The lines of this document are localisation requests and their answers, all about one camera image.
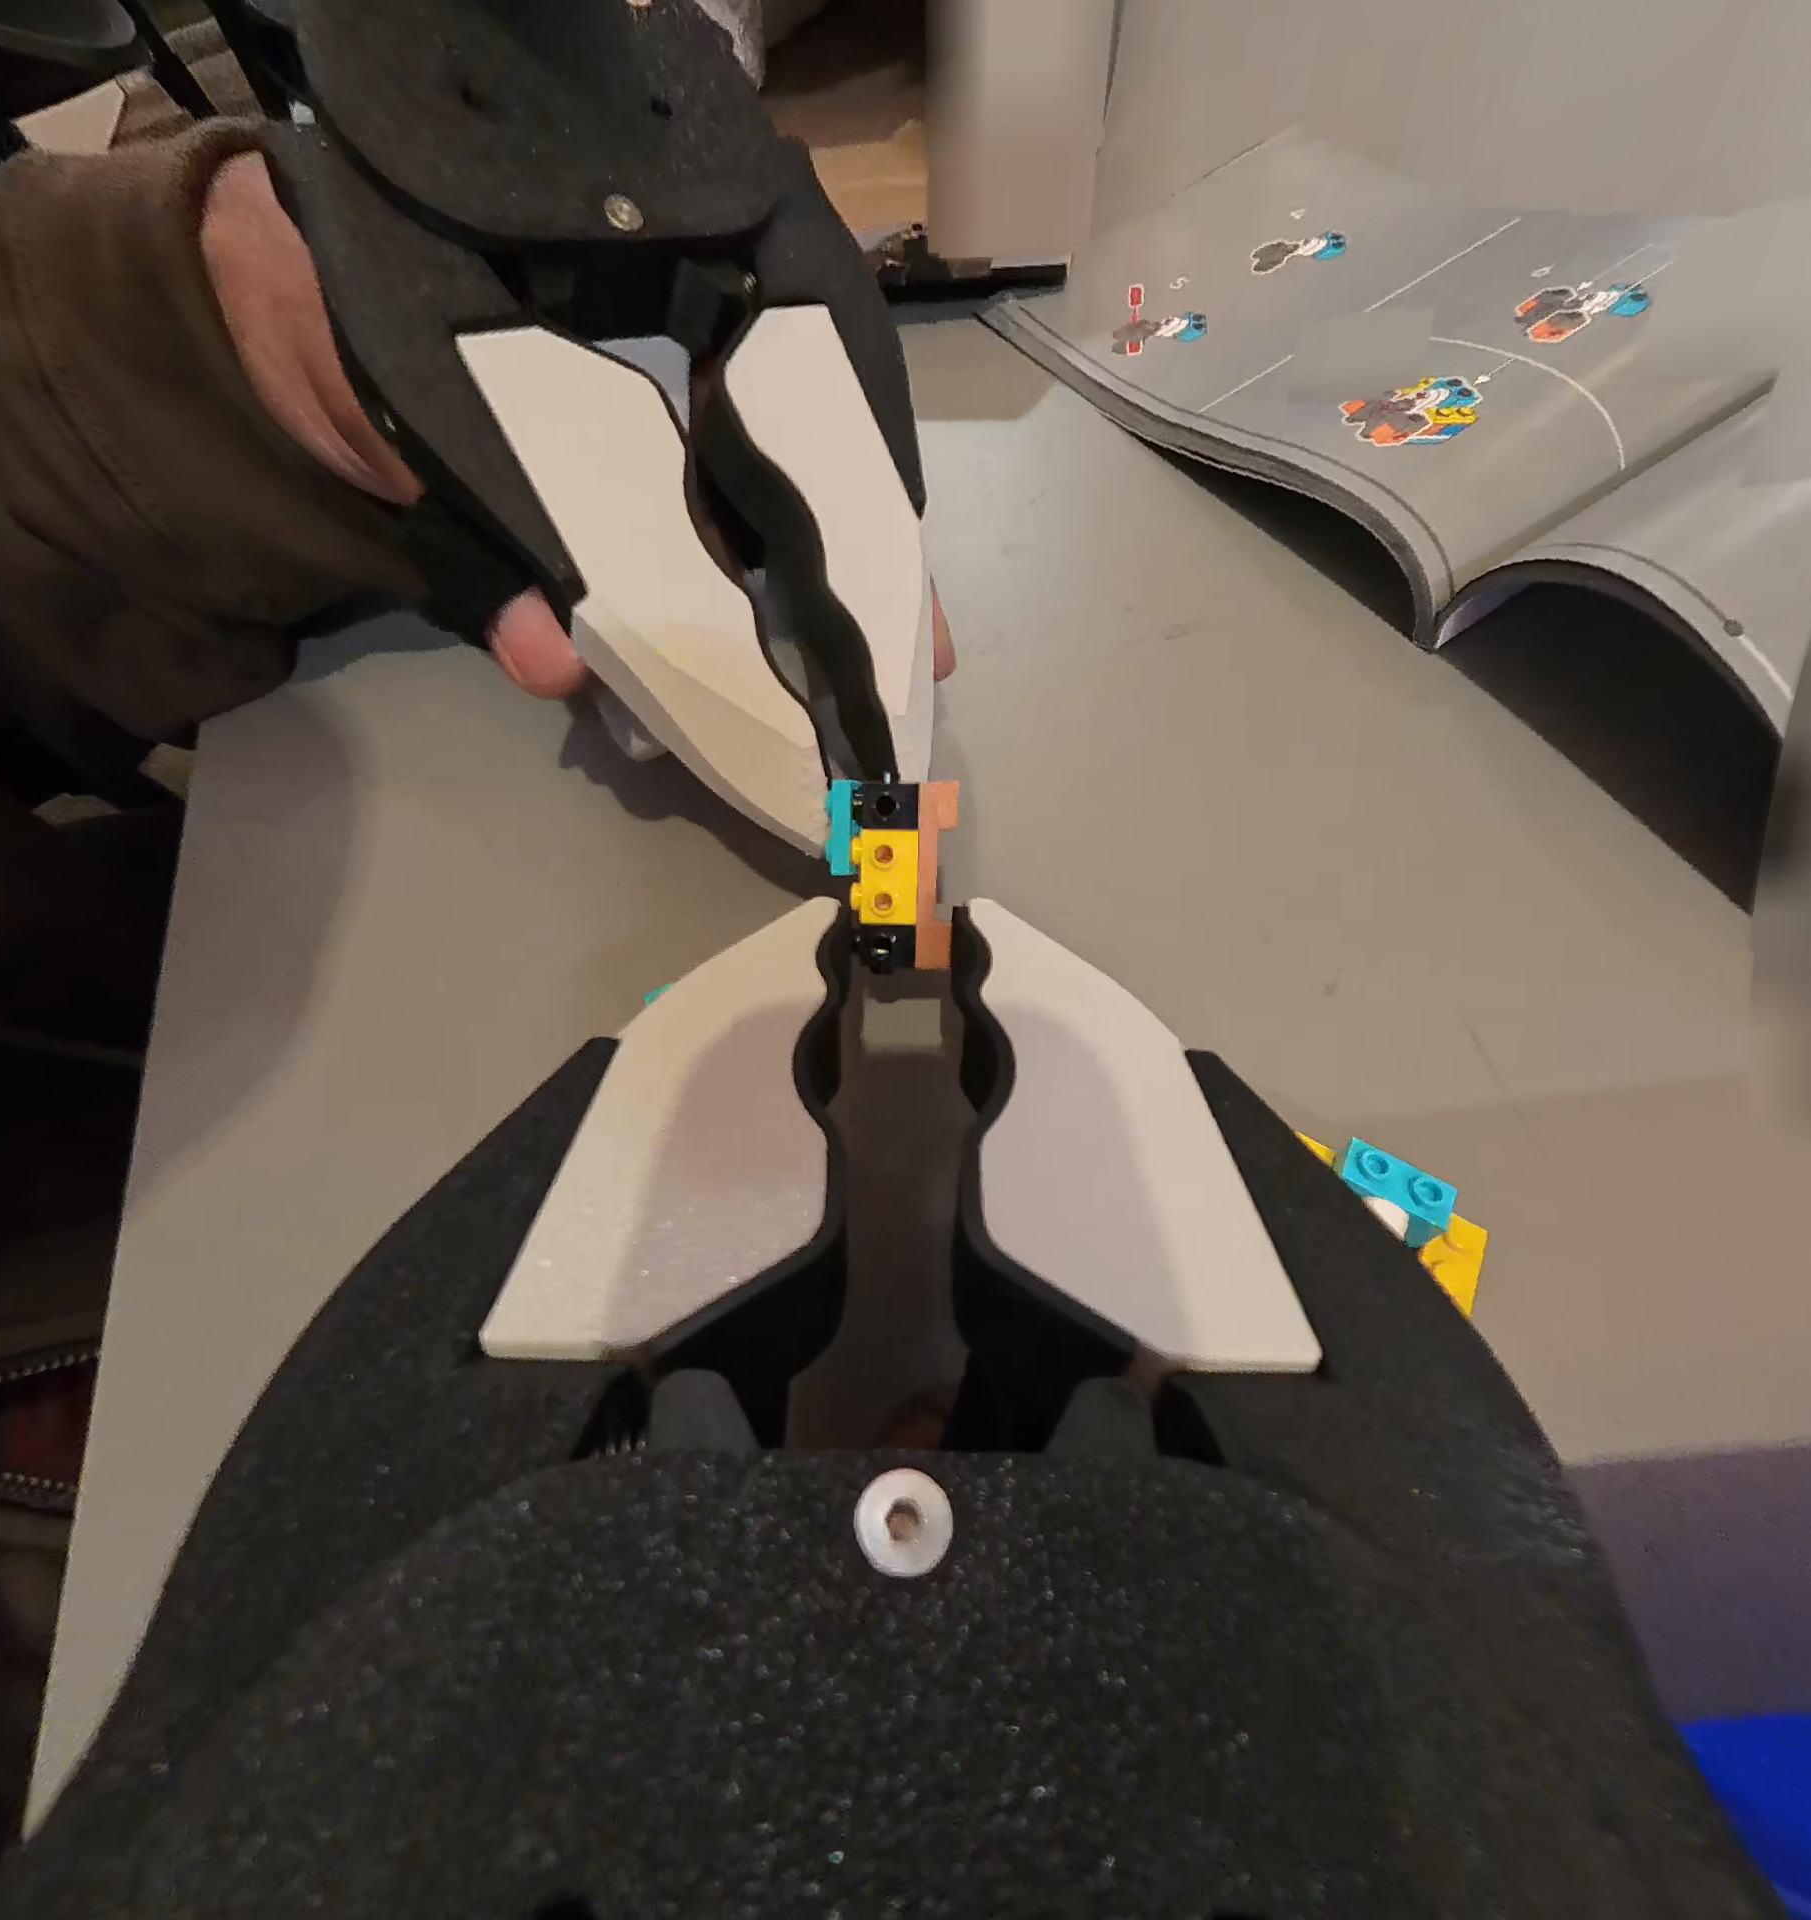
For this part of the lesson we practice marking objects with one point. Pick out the person's left hand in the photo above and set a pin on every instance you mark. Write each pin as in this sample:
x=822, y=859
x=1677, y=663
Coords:
x=276, y=329

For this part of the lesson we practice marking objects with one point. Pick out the brick instruction booklet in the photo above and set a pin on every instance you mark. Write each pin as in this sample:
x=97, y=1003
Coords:
x=1444, y=377

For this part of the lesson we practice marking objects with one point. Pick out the yellow and brown brick assembly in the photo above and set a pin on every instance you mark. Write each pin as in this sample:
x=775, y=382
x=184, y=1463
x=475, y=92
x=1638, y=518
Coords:
x=906, y=873

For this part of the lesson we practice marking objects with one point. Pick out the person's left forearm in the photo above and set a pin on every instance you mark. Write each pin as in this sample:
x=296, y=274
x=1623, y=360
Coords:
x=97, y=451

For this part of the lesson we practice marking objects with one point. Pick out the person's right hand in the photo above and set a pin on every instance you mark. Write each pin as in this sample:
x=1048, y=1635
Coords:
x=915, y=1417

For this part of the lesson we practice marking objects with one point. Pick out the grey desk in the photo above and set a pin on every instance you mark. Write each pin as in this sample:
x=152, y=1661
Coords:
x=1295, y=977

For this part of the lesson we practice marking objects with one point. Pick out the multicoloured brick model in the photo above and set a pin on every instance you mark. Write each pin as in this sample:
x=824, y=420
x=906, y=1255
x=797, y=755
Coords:
x=1409, y=1199

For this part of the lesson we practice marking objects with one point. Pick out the person's brown jacket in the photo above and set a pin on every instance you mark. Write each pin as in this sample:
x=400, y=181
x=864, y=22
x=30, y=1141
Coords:
x=3, y=1441

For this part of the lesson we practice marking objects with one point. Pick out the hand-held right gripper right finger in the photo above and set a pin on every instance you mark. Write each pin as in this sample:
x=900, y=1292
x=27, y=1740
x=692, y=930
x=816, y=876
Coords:
x=1147, y=1199

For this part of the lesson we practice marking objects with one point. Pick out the blue storage bin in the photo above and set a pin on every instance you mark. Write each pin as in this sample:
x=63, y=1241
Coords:
x=1777, y=1817

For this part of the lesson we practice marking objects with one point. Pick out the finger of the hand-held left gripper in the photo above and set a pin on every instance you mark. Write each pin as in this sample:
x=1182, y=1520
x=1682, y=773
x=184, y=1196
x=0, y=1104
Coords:
x=606, y=496
x=846, y=481

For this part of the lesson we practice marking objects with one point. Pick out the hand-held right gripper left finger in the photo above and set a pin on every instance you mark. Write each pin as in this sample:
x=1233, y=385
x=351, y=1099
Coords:
x=652, y=1199

